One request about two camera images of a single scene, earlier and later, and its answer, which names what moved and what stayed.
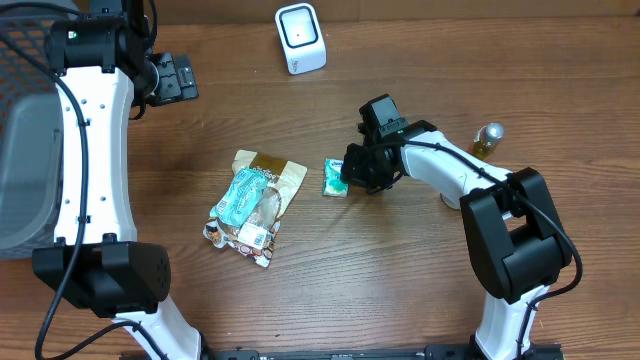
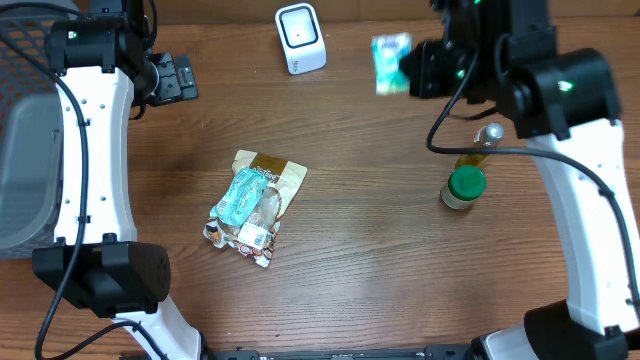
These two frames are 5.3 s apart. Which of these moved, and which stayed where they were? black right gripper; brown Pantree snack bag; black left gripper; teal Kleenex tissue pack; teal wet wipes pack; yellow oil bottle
Moved: teal Kleenex tissue pack; black right gripper
Stayed: brown Pantree snack bag; yellow oil bottle; teal wet wipes pack; black left gripper
